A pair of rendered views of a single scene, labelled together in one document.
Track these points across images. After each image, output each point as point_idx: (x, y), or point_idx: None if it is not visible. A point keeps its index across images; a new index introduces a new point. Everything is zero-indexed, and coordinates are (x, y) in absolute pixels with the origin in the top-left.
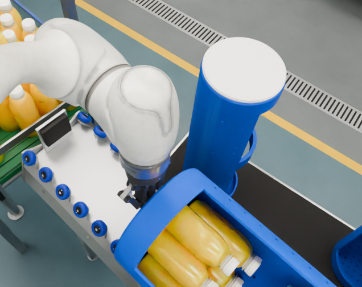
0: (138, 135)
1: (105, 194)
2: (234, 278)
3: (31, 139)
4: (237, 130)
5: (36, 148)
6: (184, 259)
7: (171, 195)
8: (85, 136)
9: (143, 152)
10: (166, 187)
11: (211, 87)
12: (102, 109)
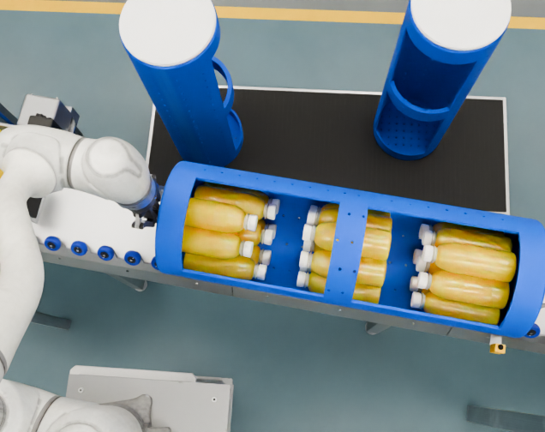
0: (122, 189)
1: (116, 226)
2: (264, 228)
3: None
4: (199, 85)
5: None
6: (214, 239)
7: (173, 199)
8: None
9: (133, 195)
10: (165, 196)
11: (148, 64)
12: (86, 184)
